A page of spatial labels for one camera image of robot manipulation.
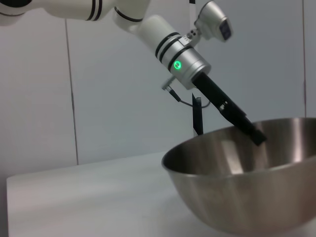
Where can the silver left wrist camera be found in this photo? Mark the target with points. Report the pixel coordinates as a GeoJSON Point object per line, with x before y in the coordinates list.
{"type": "Point", "coordinates": [212, 17]}

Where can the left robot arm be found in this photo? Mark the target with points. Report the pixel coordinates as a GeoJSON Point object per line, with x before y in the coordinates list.
{"type": "Point", "coordinates": [153, 32]}

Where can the stainless steel mixing bowl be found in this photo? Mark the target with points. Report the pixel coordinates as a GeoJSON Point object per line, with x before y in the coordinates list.
{"type": "Point", "coordinates": [234, 192]}

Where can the dark upright panel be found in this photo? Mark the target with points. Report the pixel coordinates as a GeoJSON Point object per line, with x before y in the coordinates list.
{"type": "Point", "coordinates": [197, 116]}

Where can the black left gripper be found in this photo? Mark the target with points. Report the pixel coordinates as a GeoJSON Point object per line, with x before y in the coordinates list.
{"type": "Point", "coordinates": [209, 91]}

